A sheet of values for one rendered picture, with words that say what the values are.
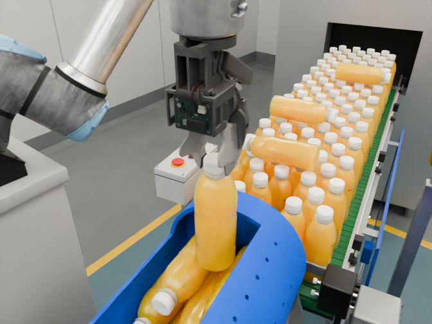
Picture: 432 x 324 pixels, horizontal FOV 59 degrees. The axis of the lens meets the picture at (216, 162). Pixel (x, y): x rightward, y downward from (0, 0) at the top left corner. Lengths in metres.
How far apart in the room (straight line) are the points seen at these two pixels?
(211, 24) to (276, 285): 0.43
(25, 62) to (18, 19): 2.27
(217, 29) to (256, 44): 5.29
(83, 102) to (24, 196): 0.29
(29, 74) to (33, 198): 0.33
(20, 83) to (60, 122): 0.13
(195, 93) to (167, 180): 0.63
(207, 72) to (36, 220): 0.82
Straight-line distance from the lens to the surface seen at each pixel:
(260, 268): 0.65
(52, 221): 1.21
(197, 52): 0.45
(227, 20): 0.45
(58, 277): 1.34
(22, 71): 1.09
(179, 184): 1.05
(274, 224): 0.71
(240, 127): 0.53
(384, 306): 1.11
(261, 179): 1.00
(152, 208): 2.71
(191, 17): 0.45
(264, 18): 5.60
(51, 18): 3.48
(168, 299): 0.70
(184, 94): 0.48
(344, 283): 0.93
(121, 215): 2.70
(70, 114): 1.08
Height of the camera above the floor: 1.67
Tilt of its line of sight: 32 degrees down
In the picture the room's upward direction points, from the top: straight up
